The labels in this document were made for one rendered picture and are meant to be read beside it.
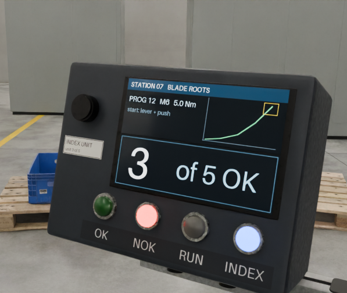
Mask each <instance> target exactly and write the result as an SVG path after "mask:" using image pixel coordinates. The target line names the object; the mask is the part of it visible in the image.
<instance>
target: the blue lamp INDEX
mask: <svg viewBox="0 0 347 293"><path fill-rule="evenodd" d="M233 241H234V245H235V247H236V248H237V249H238V250H239V251H240V252H242V253H244V254H247V255H253V254H255V253H258V252H259V251H260V250H261V249H262V247H263V244H264V235H263V233H262V231H261V229H260V228H259V227H258V226H256V225H255V224H252V223H244V224H241V225H240V226H238V227H237V229H236V230H235V232H234V235H233Z"/></svg>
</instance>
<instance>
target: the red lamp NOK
mask: <svg viewBox="0 0 347 293"><path fill-rule="evenodd" d="M160 218H161V215H160V210H159V208H158V207H157V206H156V205H155V204H154V203H152V202H144V203H142V204H140V205H139V206H138V207H137V210H136V211H135V220H136V222H137V224H138V225H139V226H140V227H141V228H142V229H144V230H153V229H154V228H156V227H157V226H158V224H159V223H160Z"/></svg>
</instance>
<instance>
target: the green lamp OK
mask: <svg viewBox="0 0 347 293"><path fill-rule="evenodd" d="M93 209H94V213H95V214H96V216H97V217H99V218H100V219H104V220H107V219H110V218H112V217H113V216H114V214H115V213H116V209H117V204H116V200H115V198H114V197H113V196H112V195H111V194H109V193H106V192H105V193H101V194H99V195H98V196H97V197H96V198H95V200H94V203H93Z"/></svg>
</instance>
